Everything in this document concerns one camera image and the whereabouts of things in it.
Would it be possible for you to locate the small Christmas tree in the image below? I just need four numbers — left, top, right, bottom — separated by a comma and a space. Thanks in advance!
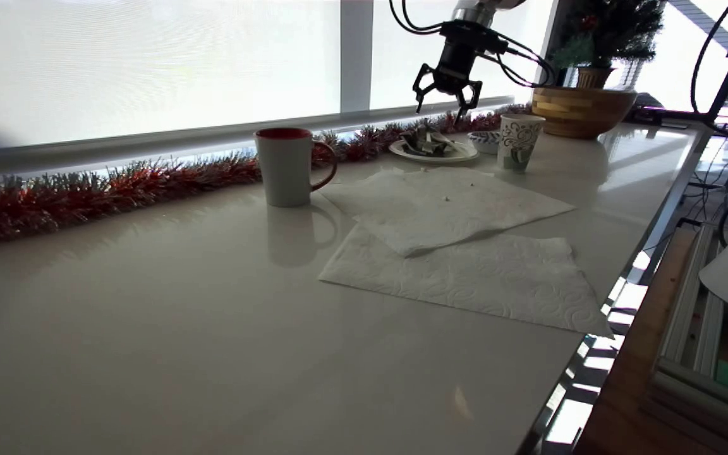
549, 0, 665, 92

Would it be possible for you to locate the grey window rail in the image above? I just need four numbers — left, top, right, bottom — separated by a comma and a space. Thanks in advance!
0, 97, 519, 172

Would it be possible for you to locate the blue white patterned paper bowl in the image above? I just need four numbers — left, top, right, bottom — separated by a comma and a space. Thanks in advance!
467, 129, 504, 157

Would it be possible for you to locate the patterned paper cup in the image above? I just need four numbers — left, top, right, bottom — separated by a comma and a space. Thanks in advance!
495, 112, 549, 175

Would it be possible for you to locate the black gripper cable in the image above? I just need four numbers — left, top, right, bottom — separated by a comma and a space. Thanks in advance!
387, 0, 554, 88

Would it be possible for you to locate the embossed white paper towel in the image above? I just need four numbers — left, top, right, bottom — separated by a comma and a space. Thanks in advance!
320, 167, 576, 261
317, 225, 607, 337

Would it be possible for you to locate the grey window frame post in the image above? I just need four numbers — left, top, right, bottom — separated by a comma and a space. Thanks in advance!
339, 0, 375, 117

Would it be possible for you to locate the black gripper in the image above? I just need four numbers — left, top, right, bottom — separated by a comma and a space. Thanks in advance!
409, 21, 492, 120

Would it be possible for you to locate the white mug red handle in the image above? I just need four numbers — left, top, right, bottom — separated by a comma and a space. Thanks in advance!
252, 124, 339, 211

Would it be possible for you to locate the aluminium extrusion frame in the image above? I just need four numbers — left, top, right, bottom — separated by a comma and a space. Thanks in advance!
652, 225, 728, 424

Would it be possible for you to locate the red silver tinsel garland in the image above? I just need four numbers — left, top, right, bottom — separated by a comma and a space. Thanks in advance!
0, 103, 536, 250

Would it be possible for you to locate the black Smartfood snack packet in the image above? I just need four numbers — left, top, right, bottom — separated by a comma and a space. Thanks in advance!
403, 124, 461, 160

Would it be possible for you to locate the large wooden bowl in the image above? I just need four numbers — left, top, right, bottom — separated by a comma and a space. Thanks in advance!
528, 86, 640, 143

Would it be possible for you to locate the white round plate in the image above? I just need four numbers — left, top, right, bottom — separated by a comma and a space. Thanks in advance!
387, 131, 481, 167

